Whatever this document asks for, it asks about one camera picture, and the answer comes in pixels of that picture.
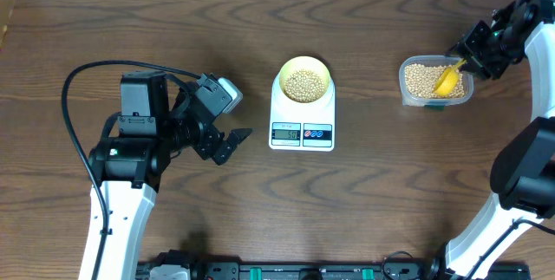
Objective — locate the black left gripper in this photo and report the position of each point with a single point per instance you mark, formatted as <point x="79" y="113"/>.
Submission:
<point x="205" y="145"/>

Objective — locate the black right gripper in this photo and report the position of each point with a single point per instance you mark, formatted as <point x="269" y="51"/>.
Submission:
<point x="468" y="48"/>

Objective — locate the yellow scoop cup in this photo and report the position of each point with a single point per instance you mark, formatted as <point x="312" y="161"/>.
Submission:
<point x="448" y="80"/>

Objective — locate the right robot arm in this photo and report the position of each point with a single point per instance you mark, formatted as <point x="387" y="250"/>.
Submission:
<point x="522" y="175"/>

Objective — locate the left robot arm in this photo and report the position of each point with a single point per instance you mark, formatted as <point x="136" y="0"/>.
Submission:
<point x="125" y="170"/>

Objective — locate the white digital kitchen scale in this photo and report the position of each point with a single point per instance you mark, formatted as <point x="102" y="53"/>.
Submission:
<point x="299" y="126"/>

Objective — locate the soybeans in yellow bowl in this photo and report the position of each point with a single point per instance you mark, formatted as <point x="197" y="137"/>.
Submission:
<point x="304" y="86"/>

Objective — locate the yellow bowl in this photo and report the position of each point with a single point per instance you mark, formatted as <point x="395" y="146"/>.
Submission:
<point x="307" y="63"/>

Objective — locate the clear plastic container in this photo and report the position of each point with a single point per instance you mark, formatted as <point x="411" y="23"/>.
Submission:
<point x="433" y="60"/>

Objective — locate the green tape piece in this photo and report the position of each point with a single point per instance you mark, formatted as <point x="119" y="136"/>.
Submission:
<point x="435" y="107"/>

